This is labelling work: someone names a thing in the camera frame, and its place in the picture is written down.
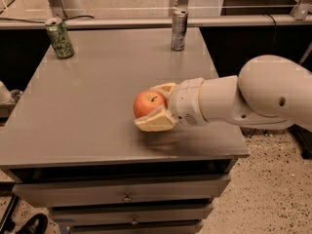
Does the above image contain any green soda can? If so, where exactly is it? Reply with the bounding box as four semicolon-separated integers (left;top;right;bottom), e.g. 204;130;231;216
45;17;74;59

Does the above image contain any grey drawer cabinet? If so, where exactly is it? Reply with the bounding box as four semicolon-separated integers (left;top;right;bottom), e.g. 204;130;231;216
0;26;251;234

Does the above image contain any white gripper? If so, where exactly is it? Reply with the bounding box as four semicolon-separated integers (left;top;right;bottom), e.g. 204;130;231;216
135;78;207;132

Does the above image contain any grey drawer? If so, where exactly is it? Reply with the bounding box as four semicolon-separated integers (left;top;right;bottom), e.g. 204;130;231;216
50;201;213;226
14;175;230;208
70;220;203;234

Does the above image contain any red apple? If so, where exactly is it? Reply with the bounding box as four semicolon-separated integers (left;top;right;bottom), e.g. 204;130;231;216
134;90;167;118

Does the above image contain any top grey drawer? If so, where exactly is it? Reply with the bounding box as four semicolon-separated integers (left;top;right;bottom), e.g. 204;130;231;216
14;175;230;208

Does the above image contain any silver redbull can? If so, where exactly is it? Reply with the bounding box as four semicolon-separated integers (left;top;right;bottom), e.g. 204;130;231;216
171;9;188;51

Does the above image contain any white object at left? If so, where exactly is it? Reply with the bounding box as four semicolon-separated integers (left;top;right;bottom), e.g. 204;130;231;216
0;81;12;104

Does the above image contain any black shoe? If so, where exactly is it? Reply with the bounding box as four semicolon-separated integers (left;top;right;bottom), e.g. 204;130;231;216
16;214;48;234

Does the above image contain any middle grey drawer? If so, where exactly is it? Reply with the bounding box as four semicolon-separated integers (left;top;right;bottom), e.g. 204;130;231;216
50;201;213;226

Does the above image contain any black cable on rail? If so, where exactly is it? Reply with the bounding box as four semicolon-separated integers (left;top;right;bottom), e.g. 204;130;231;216
0;14;96;24

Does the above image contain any bottom grey drawer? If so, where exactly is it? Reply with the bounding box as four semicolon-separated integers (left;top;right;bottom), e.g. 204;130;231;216
70;220;203;234

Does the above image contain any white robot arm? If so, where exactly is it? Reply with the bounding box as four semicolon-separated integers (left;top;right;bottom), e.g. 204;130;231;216
134;55;312;132

